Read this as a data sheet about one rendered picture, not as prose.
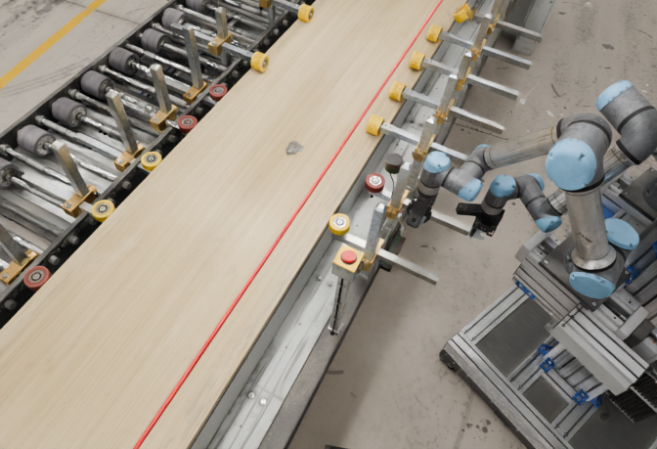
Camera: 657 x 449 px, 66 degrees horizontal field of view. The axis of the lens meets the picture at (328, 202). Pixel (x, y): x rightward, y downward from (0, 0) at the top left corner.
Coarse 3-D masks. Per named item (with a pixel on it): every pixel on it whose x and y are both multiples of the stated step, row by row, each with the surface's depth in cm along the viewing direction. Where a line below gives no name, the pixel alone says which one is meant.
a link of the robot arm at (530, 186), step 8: (520, 176) 178; (528, 176) 178; (536, 176) 178; (520, 184) 175; (528, 184) 176; (536, 184) 176; (544, 184) 177; (520, 192) 175; (528, 192) 174; (536, 192) 173; (528, 200) 174
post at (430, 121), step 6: (426, 120) 196; (432, 120) 195; (426, 126) 198; (432, 126) 196; (426, 132) 200; (420, 138) 204; (426, 138) 202; (420, 144) 206; (426, 144) 204; (414, 162) 215; (420, 162) 214; (414, 168) 218; (414, 174) 221; (408, 180) 225; (414, 180) 223; (414, 186) 227
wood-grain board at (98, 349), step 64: (320, 0) 277; (384, 0) 281; (448, 0) 285; (320, 64) 246; (384, 64) 249; (256, 128) 218; (320, 128) 220; (192, 192) 196; (256, 192) 198; (320, 192) 200; (128, 256) 178; (192, 256) 180; (256, 256) 181; (64, 320) 163; (128, 320) 165; (192, 320) 166; (256, 320) 168; (0, 384) 151; (64, 384) 152; (128, 384) 153; (192, 384) 154; (0, 448) 141; (64, 448) 142; (128, 448) 143
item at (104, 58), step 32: (256, 32) 305; (96, 64) 246; (160, 64) 283; (64, 96) 236; (96, 128) 252; (128, 192) 215; (32, 224) 205; (96, 224) 204; (0, 256) 208; (64, 256) 194; (0, 320) 177
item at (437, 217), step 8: (368, 192) 210; (384, 192) 207; (408, 200) 206; (432, 216) 202; (440, 216) 202; (448, 216) 202; (448, 224) 201; (456, 224) 200; (464, 224) 200; (464, 232) 200
